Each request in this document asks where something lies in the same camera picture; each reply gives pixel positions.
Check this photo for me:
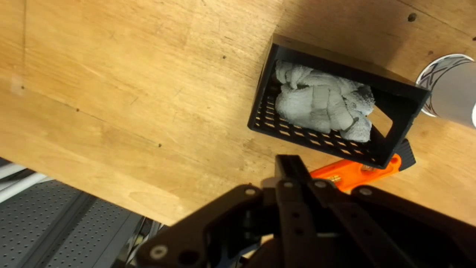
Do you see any white terry towel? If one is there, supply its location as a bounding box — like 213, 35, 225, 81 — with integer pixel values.
274, 60, 376, 145

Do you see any grey perforated metal plate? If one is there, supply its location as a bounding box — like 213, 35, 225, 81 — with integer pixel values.
0, 157, 165, 268

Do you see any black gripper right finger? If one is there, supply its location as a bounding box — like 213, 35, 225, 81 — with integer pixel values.
308, 179, 476, 268

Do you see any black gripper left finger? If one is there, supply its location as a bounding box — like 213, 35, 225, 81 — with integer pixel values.
135, 154, 324, 268

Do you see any orange and black level tool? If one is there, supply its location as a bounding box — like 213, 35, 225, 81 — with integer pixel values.
309, 139, 416, 194

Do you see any white paper cup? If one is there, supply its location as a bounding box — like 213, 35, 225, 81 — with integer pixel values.
415, 52, 476, 131

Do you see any black perforated box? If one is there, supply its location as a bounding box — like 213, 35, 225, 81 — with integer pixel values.
247, 33, 431, 170

